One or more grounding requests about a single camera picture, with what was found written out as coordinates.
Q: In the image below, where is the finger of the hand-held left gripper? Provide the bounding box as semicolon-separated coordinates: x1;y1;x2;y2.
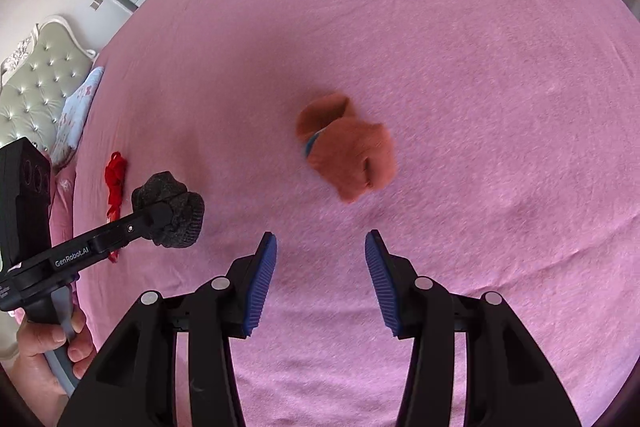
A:
104;201;174;254

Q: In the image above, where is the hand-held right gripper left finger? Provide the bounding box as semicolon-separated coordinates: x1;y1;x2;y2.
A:
57;231;278;427

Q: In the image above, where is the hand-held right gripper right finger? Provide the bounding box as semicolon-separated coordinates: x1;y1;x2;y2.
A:
364;229;582;427

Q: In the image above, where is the grey brown sock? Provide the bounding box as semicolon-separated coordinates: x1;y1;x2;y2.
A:
131;172;206;250

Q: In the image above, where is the orange sock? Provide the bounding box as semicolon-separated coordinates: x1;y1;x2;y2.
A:
295;92;398;204

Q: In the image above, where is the person's left hand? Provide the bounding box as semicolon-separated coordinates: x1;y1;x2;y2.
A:
16;308;95;404

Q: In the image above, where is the pink pillow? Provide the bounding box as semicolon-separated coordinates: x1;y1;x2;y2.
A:
47;167;81;248

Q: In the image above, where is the red knotted cloth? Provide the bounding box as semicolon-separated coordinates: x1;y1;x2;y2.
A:
104;151;128;223

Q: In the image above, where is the light blue floral pillow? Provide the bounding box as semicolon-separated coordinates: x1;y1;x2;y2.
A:
50;66;106;170

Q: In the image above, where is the green tufted headboard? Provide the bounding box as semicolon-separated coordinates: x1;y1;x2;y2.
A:
0;14;98;152

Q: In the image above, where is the pink bed sheet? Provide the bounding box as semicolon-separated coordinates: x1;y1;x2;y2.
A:
50;0;640;427

